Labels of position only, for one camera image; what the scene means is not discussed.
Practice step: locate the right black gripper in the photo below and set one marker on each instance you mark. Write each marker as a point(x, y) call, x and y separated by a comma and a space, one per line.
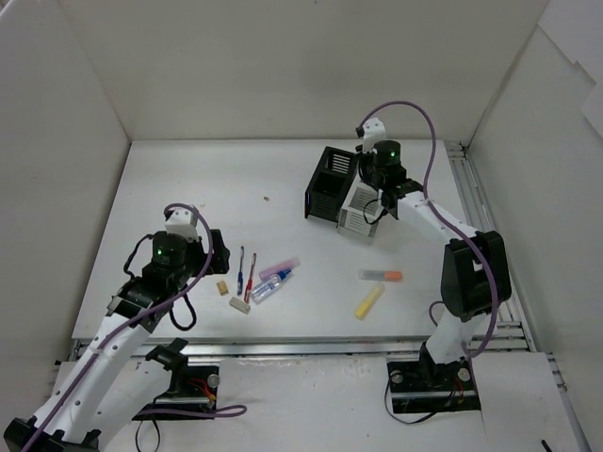
point(366, 166)

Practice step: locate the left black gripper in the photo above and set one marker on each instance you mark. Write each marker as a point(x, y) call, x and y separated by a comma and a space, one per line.
point(218, 251)

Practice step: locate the yellow highlighter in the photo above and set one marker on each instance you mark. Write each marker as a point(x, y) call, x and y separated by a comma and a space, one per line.
point(369, 300)

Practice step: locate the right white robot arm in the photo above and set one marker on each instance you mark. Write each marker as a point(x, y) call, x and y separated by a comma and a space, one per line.
point(475, 277)

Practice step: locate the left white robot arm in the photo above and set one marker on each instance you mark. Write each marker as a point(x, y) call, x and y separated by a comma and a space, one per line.
point(91, 407)

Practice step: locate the small tan eraser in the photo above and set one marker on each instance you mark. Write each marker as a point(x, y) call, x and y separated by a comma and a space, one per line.
point(222, 288)

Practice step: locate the white slotted container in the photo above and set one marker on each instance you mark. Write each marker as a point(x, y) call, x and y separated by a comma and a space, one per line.
point(358, 216)

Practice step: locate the red pen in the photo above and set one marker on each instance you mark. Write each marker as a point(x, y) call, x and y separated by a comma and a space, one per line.
point(249, 284)

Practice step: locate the white eraser block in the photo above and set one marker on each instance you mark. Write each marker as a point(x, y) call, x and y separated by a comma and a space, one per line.
point(240, 305)

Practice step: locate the black slotted container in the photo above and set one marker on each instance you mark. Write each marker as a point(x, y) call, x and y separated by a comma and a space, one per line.
point(330, 184)

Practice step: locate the clear bottle blue cap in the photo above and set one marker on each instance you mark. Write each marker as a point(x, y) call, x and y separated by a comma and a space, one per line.
point(266, 288)

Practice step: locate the orange highlighter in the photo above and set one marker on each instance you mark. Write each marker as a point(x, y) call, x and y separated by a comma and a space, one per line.
point(391, 276)

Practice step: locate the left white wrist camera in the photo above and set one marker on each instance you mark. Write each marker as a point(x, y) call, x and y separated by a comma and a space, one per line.
point(182, 222)

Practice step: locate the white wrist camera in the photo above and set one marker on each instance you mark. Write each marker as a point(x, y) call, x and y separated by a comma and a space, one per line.
point(182, 222)
point(371, 130)

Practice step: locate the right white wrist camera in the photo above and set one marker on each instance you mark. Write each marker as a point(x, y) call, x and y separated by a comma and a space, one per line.
point(371, 130)

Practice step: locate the aluminium right rail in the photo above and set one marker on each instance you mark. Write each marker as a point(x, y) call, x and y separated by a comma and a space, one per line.
point(491, 244)

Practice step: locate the aluminium rail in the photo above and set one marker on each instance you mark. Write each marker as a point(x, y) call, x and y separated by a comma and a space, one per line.
point(491, 244)
point(512, 339)

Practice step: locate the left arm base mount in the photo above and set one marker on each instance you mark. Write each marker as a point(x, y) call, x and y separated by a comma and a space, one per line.
point(189, 392)

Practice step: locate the aluminium front rail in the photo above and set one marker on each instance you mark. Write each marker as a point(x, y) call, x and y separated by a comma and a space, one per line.
point(512, 339)

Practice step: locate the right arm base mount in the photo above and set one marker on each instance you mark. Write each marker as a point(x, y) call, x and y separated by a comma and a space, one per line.
point(415, 400)

